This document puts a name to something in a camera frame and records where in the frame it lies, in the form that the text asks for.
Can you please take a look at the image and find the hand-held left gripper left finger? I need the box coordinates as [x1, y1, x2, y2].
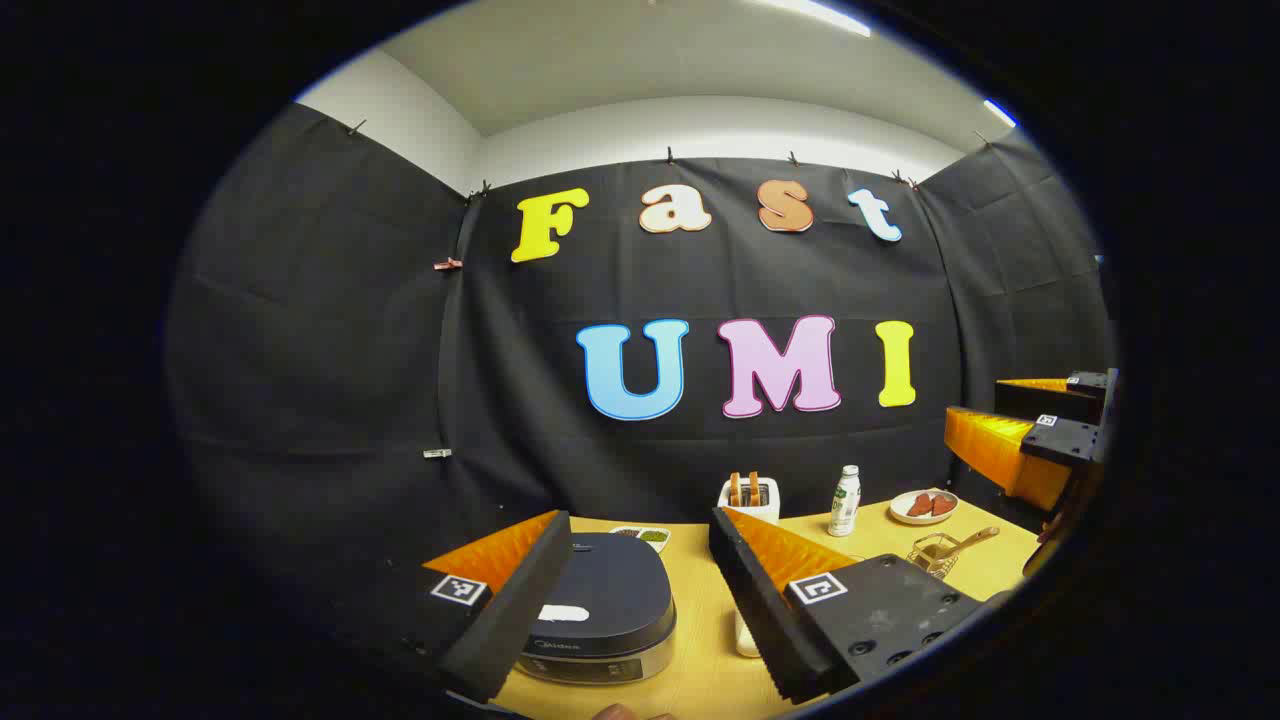
[395, 510, 574, 706]

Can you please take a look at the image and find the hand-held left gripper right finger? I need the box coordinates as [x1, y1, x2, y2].
[708, 506, 986, 706]

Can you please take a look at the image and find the wooden spoon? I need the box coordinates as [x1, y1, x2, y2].
[925, 527, 1001, 561]

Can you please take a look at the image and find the dark grey rice cooker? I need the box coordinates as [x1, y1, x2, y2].
[515, 532, 678, 686]

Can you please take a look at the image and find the metal wire chopstick holder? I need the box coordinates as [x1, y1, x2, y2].
[906, 533, 963, 580]

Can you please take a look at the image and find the white toaster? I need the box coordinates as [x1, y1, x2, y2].
[717, 478, 782, 526]

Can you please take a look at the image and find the white round plate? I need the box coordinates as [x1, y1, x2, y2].
[889, 489, 960, 526]

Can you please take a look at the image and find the white milk bottle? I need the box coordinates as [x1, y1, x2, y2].
[828, 465, 862, 538]

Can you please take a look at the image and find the black backdrop cloth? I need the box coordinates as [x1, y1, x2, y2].
[165, 100, 1119, 641]

